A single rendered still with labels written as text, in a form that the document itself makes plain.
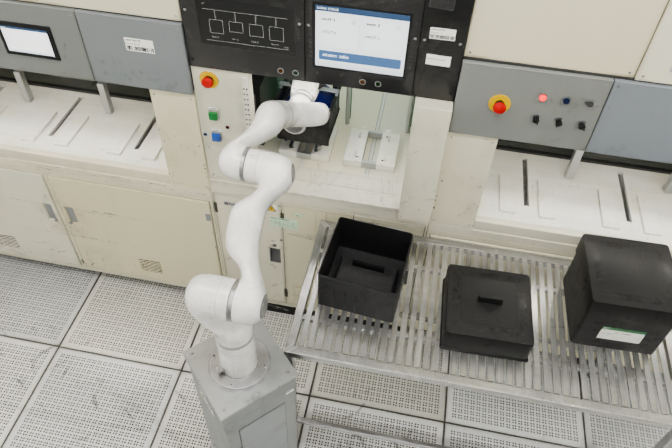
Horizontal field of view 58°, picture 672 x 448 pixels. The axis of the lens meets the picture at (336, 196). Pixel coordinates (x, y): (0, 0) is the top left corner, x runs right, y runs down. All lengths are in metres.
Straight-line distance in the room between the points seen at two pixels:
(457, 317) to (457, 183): 0.48
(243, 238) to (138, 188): 1.03
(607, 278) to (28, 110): 2.45
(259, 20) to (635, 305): 1.45
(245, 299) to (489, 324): 0.83
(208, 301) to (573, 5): 1.28
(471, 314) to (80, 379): 1.81
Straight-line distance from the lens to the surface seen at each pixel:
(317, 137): 2.43
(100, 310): 3.27
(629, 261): 2.24
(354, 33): 1.90
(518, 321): 2.15
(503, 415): 2.95
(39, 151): 2.83
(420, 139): 2.04
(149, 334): 3.12
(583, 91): 1.99
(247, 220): 1.74
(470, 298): 2.15
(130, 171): 2.63
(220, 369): 2.04
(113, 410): 2.97
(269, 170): 1.75
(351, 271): 2.27
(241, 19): 1.98
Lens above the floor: 2.58
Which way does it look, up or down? 46 degrees down
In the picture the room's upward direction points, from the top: 2 degrees clockwise
